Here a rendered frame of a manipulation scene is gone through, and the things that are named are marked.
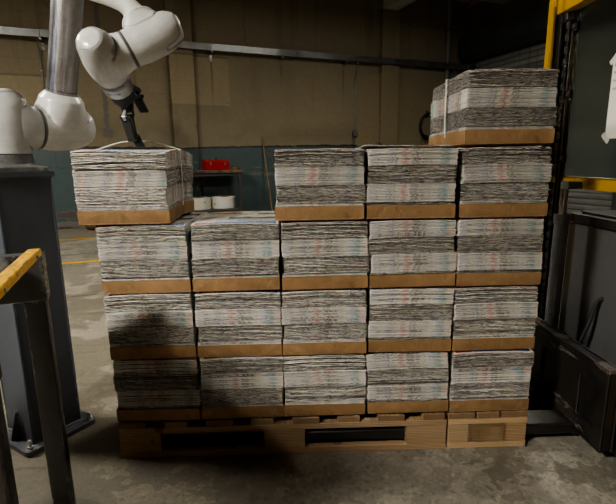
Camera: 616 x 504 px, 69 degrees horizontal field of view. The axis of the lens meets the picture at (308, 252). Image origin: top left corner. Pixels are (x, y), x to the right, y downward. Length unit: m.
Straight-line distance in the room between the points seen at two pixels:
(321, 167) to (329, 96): 7.57
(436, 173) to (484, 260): 0.33
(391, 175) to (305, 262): 0.39
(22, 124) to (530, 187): 1.70
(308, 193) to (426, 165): 0.38
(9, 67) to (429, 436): 7.73
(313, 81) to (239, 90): 1.43
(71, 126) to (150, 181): 0.53
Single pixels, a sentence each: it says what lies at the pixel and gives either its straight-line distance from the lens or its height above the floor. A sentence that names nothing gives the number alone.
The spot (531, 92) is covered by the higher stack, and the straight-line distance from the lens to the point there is 1.62.
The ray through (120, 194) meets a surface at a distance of 1.51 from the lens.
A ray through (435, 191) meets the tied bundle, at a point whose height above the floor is 0.92.
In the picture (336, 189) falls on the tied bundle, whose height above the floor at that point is 0.93.
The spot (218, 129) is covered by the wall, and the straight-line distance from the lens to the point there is 8.28.
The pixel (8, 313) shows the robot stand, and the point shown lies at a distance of 1.88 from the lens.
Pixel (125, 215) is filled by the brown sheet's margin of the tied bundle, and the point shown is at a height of 0.86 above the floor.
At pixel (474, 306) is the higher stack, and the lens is 1.61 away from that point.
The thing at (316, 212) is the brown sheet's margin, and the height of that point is 0.86.
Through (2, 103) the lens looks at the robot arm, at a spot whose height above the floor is 1.22.
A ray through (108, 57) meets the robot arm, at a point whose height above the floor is 1.30.
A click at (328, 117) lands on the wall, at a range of 8.94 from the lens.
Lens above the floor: 1.02
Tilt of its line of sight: 11 degrees down
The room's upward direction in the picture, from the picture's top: 1 degrees counter-clockwise
